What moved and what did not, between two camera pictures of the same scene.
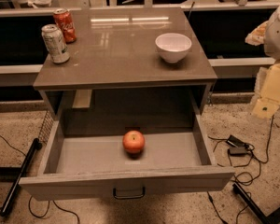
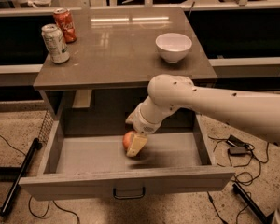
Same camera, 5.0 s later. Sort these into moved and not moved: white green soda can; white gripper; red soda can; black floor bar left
Moved: white gripper
Not moved: black floor bar left; red soda can; white green soda can
